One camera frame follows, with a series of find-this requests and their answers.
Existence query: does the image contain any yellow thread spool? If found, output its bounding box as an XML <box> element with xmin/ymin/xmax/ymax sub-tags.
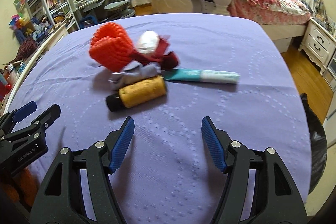
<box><xmin>106</xmin><ymin>75</ymin><xmax>167</xmax><ymax>112</ymax></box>

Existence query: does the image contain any silver grey wrapper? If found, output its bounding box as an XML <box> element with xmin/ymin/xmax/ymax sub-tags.
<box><xmin>108</xmin><ymin>62</ymin><xmax>161</xmax><ymax>90</ymax></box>

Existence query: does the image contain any person's left forearm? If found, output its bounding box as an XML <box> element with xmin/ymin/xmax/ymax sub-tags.
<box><xmin>0</xmin><ymin>169</ymin><xmax>40</xmax><ymax>207</ymax></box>

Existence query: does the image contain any light green desk chair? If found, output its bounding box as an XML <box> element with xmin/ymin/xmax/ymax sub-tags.
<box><xmin>104</xmin><ymin>0</ymin><xmax>136</xmax><ymax>20</ymax></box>

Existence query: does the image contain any black bag-lined trash bin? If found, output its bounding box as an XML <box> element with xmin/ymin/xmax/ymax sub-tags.
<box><xmin>301</xmin><ymin>93</ymin><xmax>327</xmax><ymax>195</ymax></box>

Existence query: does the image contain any grey study desk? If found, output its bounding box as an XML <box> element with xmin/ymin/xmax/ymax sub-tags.
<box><xmin>66</xmin><ymin>0</ymin><xmax>108</xmax><ymax>30</ymax></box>

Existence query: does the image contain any blue bag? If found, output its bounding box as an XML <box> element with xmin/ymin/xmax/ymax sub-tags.
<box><xmin>80</xmin><ymin>15</ymin><xmax>99</xmax><ymax>29</ymax></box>

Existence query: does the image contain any purple tablecloth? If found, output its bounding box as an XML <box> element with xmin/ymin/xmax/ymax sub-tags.
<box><xmin>5</xmin><ymin>13</ymin><xmax>313</xmax><ymax>224</ymax></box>

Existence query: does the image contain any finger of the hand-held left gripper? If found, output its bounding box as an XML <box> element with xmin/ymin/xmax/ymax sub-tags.
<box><xmin>0</xmin><ymin>101</ymin><xmax>37</xmax><ymax>134</ymax></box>
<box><xmin>0</xmin><ymin>105</ymin><xmax>61</xmax><ymax>152</ymax></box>

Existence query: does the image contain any white nightstand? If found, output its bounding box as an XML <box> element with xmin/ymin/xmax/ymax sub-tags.
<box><xmin>299</xmin><ymin>18</ymin><xmax>336</xmax><ymax>75</ymax></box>

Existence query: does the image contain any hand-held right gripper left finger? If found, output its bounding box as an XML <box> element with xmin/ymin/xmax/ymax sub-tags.
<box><xmin>31</xmin><ymin>116</ymin><xmax>135</xmax><ymax>224</ymax></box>

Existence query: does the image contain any white paper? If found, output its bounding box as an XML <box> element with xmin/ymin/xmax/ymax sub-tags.
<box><xmin>136</xmin><ymin>30</ymin><xmax>160</xmax><ymax>54</ymax></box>

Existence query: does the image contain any teal and white tube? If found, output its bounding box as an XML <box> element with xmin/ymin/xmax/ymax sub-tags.
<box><xmin>163</xmin><ymin>68</ymin><xmax>240</xmax><ymax>84</ymax></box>

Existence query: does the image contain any colourful paper pinwheel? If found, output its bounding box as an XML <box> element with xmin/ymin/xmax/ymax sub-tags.
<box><xmin>12</xmin><ymin>0</ymin><xmax>29</xmax><ymax>30</ymax></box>

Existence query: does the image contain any clear plastic drawer unit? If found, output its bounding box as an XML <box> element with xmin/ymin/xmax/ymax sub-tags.
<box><xmin>322</xmin><ymin>56</ymin><xmax>336</xmax><ymax>88</ymax></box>

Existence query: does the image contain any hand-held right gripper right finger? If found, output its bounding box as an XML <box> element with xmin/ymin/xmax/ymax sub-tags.
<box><xmin>202</xmin><ymin>116</ymin><xmax>307</xmax><ymax>224</ymax></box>

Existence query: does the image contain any brown fuzzy duster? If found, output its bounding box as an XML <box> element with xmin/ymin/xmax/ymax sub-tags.
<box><xmin>12</xmin><ymin>38</ymin><xmax>38</xmax><ymax>63</ymax></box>

